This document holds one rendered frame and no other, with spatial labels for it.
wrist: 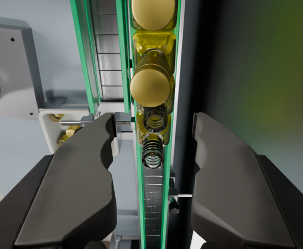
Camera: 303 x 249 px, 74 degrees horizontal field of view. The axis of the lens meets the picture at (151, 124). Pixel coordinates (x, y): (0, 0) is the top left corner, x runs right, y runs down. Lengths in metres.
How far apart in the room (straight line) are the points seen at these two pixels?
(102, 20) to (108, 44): 0.05
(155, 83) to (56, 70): 0.54
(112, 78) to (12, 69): 0.30
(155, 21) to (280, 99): 0.14
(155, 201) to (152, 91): 0.62
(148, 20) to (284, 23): 0.13
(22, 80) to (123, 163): 0.44
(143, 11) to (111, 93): 0.35
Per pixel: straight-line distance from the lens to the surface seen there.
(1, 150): 0.96
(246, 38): 0.31
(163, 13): 0.18
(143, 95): 0.17
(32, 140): 0.86
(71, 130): 0.68
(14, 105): 0.74
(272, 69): 0.24
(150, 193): 0.73
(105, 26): 0.47
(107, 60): 0.48
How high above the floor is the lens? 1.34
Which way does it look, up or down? 58 degrees down
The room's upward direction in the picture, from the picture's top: 178 degrees counter-clockwise
